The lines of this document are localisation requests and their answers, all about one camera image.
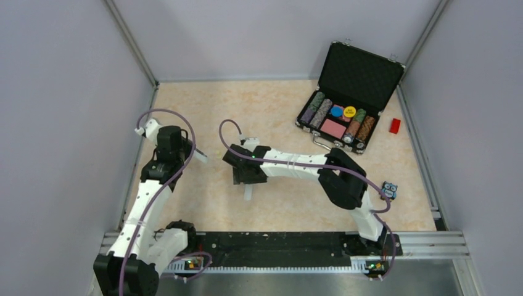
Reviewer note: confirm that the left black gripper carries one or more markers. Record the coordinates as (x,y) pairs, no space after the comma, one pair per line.
(188,144)

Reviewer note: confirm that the purple green chip stack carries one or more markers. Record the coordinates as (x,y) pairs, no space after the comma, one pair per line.
(312,107)

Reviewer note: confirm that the yellow big blind chip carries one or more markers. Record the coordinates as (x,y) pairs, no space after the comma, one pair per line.
(349,112)

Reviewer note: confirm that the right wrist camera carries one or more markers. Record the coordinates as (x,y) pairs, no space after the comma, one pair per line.
(249,143)

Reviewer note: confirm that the white remote control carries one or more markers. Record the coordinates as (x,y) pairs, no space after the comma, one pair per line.
(200,156)

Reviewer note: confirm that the brown orange chip stack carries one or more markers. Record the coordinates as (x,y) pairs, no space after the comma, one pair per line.
(364,132)

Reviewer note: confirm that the black poker chip case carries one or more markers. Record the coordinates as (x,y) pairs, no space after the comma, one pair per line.
(354,77)

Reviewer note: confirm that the white battery cover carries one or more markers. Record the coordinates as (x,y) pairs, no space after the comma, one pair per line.
(248,191)

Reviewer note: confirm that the blue round chip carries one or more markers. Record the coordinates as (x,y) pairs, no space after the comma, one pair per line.
(337,111)

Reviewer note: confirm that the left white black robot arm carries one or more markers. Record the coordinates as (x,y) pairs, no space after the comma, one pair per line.
(136,260)

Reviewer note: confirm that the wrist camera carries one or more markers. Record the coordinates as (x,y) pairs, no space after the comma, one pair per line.
(249,143)
(150,130)

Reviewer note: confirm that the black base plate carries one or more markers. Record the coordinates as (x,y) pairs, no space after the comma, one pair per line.
(290,249)

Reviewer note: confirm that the red toy brick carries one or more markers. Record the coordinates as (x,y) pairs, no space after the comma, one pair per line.
(395,126)

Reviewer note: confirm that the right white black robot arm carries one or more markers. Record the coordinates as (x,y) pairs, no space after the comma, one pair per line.
(341,178)

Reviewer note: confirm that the green red chip stack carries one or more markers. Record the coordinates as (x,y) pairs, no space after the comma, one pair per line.
(354,126)

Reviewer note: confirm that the pink card deck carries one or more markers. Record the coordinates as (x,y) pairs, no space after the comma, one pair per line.
(333,128)

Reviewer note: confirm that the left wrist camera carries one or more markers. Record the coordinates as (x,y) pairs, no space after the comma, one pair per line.
(150,130)

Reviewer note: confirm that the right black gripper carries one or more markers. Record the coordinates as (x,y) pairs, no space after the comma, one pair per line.
(240,177)

